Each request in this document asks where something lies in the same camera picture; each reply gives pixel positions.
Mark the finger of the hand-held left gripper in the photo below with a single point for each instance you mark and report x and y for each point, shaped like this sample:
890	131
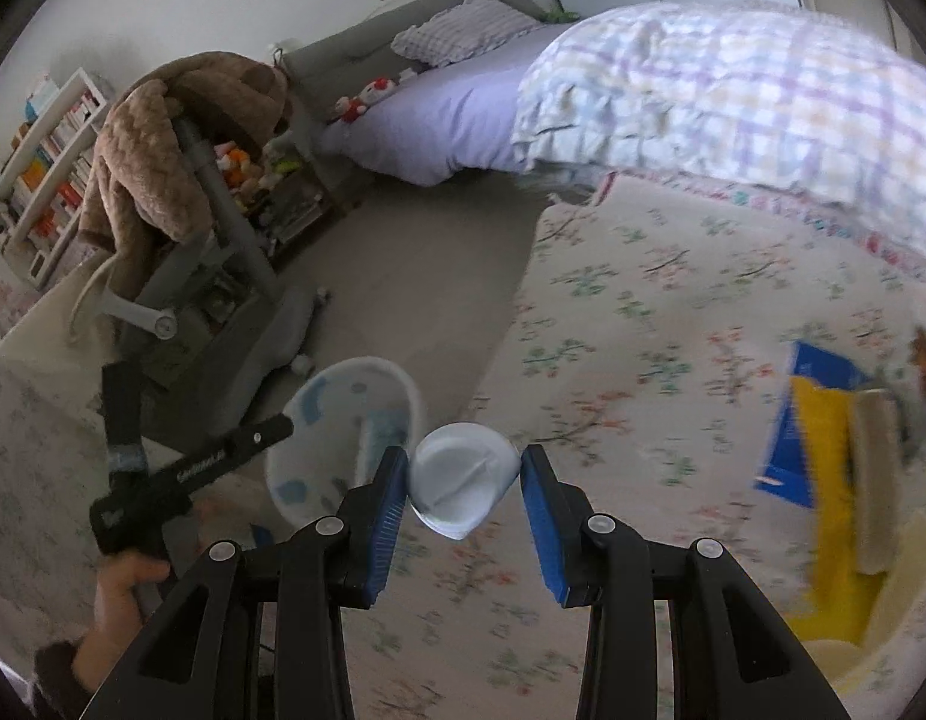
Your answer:
262	435

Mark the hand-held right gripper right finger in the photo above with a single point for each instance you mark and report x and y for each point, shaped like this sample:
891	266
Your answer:
542	532

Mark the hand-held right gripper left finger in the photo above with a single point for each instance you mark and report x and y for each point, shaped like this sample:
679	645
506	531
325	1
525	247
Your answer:
384	525

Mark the white blue-patterned waste bin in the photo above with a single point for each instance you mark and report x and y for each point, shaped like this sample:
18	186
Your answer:
335	420

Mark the person's left hand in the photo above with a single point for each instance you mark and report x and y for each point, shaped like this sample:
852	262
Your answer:
122	596

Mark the grey chair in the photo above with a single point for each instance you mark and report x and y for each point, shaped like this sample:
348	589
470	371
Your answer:
208	270

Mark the cream tote bag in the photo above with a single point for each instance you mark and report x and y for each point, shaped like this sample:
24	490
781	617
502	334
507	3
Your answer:
47	315

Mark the dark bedside table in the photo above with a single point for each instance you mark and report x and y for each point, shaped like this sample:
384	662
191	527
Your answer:
302	210

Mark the floral bed cover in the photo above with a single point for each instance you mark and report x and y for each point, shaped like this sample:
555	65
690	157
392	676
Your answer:
658	315

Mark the pile of colourful plush toys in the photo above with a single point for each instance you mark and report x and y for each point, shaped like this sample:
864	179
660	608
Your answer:
245	169

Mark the brown fleece blanket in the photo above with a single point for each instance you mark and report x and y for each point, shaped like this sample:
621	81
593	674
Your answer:
155	157

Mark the white bookshelf with books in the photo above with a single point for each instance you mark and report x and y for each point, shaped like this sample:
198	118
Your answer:
47	165

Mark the white and red cat plush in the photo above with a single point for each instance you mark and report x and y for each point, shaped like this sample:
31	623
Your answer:
362	99

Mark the purple bed sheet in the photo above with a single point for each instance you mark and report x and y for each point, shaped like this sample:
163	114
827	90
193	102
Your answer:
440	120

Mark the grey padded headboard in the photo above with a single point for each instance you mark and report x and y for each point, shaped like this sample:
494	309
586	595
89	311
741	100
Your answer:
343	52

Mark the plaid pillow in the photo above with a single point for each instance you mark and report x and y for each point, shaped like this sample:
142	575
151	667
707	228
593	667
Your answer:
467	30

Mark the plaid pastel duvet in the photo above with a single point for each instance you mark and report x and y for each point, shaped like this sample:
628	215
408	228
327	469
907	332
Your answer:
725	90

